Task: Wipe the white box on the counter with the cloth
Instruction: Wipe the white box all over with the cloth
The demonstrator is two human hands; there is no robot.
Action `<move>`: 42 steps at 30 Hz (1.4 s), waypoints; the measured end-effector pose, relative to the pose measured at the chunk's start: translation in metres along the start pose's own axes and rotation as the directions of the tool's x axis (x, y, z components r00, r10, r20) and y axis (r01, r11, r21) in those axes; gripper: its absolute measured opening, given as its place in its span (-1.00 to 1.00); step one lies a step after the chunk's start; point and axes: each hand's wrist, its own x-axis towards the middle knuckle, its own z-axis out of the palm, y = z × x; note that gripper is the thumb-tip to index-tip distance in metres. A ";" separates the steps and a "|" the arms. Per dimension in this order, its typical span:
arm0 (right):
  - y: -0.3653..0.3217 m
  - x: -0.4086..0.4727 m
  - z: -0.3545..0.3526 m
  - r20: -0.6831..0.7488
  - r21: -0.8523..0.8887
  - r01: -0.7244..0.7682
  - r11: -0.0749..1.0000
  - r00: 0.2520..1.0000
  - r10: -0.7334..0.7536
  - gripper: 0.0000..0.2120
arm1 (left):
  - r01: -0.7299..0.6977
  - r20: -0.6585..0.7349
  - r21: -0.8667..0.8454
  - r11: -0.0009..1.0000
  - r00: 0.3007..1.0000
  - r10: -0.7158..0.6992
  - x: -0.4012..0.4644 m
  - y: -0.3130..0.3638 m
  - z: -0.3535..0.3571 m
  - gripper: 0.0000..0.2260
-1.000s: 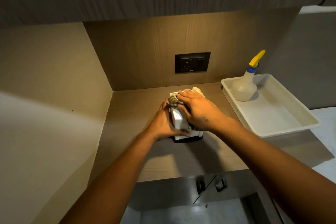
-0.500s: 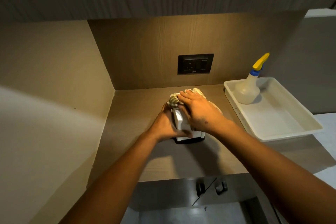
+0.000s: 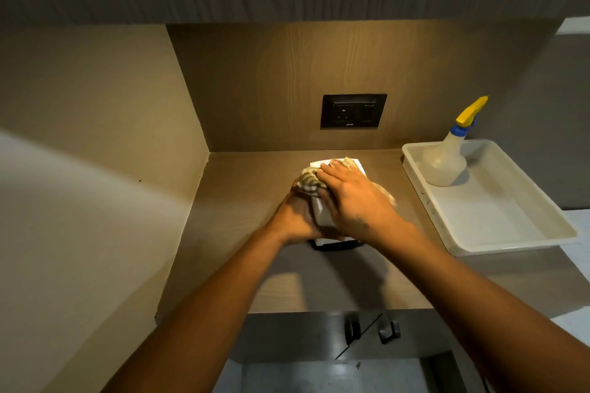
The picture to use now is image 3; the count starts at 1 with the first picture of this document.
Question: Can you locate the person's right hand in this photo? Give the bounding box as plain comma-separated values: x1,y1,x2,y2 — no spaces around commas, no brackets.
315,160,409,251

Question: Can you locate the person's left hand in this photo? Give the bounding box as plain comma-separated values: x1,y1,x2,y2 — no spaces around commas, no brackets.
269,176,345,247

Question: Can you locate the white box-shaped appliance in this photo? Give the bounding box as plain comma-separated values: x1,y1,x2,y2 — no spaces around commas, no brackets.
309,158,368,252

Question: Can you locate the striped cleaning cloth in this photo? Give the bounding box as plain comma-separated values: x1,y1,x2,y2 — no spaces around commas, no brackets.
294,157,397,209

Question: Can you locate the person's left forearm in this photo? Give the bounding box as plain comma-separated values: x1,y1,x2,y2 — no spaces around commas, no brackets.
101,224,297,393

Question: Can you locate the person's right forearm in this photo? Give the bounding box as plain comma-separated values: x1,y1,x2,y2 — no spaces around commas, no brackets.
373,222,590,393

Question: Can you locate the spray bottle with yellow trigger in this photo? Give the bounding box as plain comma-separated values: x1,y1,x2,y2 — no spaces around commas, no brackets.
420,95,489,188

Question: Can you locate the grey drawer cabinet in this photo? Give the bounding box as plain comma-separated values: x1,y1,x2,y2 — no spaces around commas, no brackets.
211,309,489,393

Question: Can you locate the white plastic tray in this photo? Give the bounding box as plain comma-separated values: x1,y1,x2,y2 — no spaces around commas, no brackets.
401,138,580,257

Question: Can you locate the bed with white sheet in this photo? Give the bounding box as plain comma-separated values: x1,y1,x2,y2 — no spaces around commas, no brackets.
551,208,590,348

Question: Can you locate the black wall socket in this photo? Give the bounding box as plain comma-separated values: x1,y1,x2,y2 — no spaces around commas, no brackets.
320,93,388,130

